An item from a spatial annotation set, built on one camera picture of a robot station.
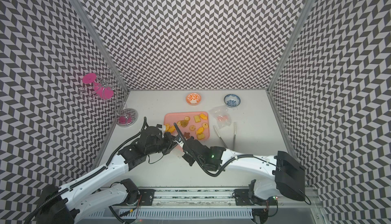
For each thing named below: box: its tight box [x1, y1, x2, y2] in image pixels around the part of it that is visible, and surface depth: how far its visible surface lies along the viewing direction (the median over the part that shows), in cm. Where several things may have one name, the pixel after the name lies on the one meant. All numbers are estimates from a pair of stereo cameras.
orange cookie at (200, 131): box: [196, 126, 205, 135], surface depth 98 cm
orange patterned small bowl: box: [185, 92, 203, 106], surface depth 113 cm
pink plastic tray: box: [163, 111, 210, 141], surface depth 103 cm
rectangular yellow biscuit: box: [193, 115, 202, 123], surface depth 104 cm
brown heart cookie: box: [180, 119, 189, 128], surface depth 101 cm
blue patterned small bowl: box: [223, 93, 241, 108], surface depth 110 cm
